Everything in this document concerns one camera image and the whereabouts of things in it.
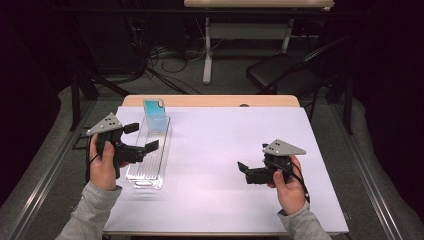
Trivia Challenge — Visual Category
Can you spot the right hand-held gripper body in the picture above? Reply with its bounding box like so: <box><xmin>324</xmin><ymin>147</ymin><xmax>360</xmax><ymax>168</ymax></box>
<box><xmin>245</xmin><ymin>139</ymin><xmax>307</xmax><ymax>185</ymax></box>

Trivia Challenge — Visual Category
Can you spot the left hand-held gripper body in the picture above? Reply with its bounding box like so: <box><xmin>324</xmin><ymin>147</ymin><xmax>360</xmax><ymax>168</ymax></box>
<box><xmin>85</xmin><ymin>112</ymin><xmax>148</xmax><ymax>180</ymax></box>

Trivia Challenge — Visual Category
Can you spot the clear plastic organizer box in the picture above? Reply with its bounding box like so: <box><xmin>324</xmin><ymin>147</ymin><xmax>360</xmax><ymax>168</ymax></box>
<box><xmin>125</xmin><ymin>114</ymin><xmax>174</xmax><ymax>190</ymax></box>

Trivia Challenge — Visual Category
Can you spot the blue translucent phone case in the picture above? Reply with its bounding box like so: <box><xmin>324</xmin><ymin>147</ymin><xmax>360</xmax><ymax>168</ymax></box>
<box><xmin>143</xmin><ymin>98</ymin><xmax>170</xmax><ymax>134</ymax></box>

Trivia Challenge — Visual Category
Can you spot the person's right hand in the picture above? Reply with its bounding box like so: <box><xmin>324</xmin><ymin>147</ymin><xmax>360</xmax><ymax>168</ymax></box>
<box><xmin>267</xmin><ymin>155</ymin><xmax>308</xmax><ymax>216</ymax></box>

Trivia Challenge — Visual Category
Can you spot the person's left hand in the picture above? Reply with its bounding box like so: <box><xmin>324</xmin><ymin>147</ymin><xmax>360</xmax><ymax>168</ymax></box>
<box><xmin>89</xmin><ymin>134</ymin><xmax>130</xmax><ymax>192</ymax></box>

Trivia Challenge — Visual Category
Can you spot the white table mat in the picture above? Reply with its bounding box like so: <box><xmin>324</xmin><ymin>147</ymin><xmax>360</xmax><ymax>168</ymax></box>
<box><xmin>103</xmin><ymin>105</ymin><xmax>350</xmax><ymax>234</ymax></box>

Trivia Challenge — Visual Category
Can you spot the black metal stand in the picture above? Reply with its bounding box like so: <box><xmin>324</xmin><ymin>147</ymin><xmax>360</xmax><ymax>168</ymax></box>
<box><xmin>68</xmin><ymin>66</ymin><xmax>133</xmax><ymax>132</ymax></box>
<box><xmin>328</xmin><ymin>73</ymin><xmax>355</xmax><ymax>136</ymax></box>

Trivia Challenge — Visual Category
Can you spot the black folding chair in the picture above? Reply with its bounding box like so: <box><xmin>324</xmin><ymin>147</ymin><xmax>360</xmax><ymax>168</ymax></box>
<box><xmin>245</xmin><ymin>34</ymin><xmax>354</xmax><ymax>123</ymax></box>

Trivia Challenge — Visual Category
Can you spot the black cabinet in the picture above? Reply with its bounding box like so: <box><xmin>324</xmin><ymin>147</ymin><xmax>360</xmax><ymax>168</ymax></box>
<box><xmin>78</xmin><ymin>14</ymin><xmax>144</xmax><ymax>76</ymax></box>

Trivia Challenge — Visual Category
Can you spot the white-legged wooden desk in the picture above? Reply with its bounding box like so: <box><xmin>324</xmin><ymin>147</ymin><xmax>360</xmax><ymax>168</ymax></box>
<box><xmin>183</xmin><ymin>0</ymin><xmax>335</xmax><ymax>86</ymax></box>

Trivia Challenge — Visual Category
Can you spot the black horizontal metal bar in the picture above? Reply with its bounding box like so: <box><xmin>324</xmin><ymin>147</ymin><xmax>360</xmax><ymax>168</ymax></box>
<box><xmin>49</xmin><ymin>7</ymin><xmax>368</xmax><ymax>18</ymax></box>

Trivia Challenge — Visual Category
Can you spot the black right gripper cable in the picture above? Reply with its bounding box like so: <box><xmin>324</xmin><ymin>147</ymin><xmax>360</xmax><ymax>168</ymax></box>
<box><xmin>269</xmin><ymin>161</ymin><xmax>311</xmax><ymax>204</ymax></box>

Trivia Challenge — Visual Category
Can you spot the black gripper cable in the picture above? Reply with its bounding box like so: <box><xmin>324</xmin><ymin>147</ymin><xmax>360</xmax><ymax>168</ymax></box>
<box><xmin>269</xmin><ymin>161</ymin><xmax>311</xmax><ymax>204</ymax></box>
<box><xmin>85</xmin><ymin>136</ymin><xmax>101</xmax><ymax>184</ymax></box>

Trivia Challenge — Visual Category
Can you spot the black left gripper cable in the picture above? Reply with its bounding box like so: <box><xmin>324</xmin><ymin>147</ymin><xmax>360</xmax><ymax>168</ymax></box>
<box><xmin>85</xmin><ymin>136</ymin><xmax>101</xmax><ymax>184</ymax></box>

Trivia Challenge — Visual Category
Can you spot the tangle of floor cables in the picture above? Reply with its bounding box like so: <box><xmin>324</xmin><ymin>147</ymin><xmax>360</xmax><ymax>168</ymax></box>
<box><xmin>126</xmin><ymin>16</ymin><xmax>224</xmax><ymax>96</ymax></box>

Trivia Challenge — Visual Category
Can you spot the metal floor rail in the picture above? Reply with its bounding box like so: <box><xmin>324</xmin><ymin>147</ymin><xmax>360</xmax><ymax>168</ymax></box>
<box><xmin>328</xmin><ymin>102</ymin><xmax>405</xmax><ymax>240</ymax></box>
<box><xmin>4</xmin><ymin>99</ymin><xmax>99</xmax><ymax>240</ymax></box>

